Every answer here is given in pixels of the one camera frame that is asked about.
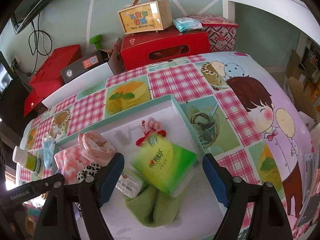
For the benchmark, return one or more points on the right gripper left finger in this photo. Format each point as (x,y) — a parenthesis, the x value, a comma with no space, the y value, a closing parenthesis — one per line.
(57,218)

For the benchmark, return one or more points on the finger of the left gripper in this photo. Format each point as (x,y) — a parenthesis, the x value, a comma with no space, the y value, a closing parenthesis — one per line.
(37,187)

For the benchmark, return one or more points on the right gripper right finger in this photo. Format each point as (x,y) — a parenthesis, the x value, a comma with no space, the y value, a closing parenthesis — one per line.
(269,219)

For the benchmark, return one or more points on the pink white zigzag towel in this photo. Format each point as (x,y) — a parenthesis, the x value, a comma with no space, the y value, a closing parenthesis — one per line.
(72,164)

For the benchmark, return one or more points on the blue surgical face mask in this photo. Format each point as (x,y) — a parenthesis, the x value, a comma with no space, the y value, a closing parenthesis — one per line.
(48,145)

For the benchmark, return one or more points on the leopard print scrunchie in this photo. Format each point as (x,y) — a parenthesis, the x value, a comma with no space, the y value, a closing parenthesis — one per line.
(89,170)

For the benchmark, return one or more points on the large green tissue pack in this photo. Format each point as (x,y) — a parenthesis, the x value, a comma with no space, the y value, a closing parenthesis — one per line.
(165,165)

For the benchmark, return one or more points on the pink lace fabric bundle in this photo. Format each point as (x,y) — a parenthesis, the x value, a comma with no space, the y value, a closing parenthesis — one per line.
(96,148)

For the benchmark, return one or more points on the green cloth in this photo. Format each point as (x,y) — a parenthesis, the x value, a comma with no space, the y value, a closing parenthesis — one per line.
(153,208)

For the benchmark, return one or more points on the red pink knitted flower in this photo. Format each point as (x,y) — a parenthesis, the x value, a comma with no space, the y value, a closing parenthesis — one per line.
(149,127)

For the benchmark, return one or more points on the small green tissue pack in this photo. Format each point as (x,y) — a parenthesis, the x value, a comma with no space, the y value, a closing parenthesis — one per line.
(130,183)

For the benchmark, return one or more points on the teal embossed plastic box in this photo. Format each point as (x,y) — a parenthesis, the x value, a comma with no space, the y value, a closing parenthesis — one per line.
(32,211)

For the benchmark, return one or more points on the white pill bottle green label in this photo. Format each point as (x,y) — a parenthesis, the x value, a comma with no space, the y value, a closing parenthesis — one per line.
(26,159)

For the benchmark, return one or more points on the teal shallow cardboard tray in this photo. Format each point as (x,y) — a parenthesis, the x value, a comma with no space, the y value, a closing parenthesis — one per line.
(200,214)

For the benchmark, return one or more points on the smartphone on stand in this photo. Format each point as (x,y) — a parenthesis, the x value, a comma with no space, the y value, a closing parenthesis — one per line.
(310,199)

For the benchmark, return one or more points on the colourful patterned tablecloth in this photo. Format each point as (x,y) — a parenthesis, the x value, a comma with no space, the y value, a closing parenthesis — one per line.
(240,113)

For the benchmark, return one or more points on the black cabinet with monitor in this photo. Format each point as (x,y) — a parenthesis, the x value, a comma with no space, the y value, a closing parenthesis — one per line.
(13,96)

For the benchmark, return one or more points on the red open gift bag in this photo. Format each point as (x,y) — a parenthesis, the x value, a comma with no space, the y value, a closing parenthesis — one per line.
(48,78)

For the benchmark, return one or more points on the black box with QR label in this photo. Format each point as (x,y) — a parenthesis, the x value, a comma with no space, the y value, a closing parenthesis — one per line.
(84,64)

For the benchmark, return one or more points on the red patterned gift box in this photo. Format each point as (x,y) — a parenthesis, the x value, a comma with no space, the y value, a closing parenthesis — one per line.
(221,31)

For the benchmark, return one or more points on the green dumbbell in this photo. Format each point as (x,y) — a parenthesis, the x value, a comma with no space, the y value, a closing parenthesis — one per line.
(97,41)

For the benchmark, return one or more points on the red gift box with window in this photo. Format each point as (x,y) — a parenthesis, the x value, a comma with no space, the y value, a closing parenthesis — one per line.
(141,49)

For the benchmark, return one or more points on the blue wet wipes pack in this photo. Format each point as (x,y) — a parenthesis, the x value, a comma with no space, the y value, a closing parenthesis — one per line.
(186,24)

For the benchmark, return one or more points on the white shelf desk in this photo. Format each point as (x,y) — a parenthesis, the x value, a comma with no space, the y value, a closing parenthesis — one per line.
(269,30)

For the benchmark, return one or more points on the yellow wooden handle box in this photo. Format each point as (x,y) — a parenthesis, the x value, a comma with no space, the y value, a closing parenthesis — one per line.
(146,15)

